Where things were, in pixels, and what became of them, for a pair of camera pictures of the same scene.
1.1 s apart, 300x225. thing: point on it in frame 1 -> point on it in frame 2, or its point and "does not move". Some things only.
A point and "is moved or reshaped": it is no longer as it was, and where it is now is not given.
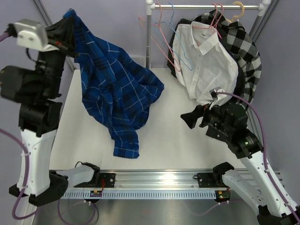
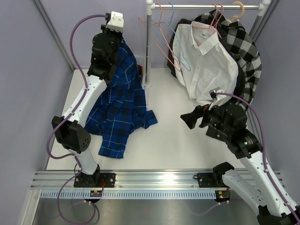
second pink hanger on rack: [215, 24] does not move
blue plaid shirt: [122, 88] is moved or reshaped
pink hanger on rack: [209, 26] does not move
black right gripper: [191, 118] does not move
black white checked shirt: [240, 43] does not move
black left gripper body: [63, 45] -> [114, 38]
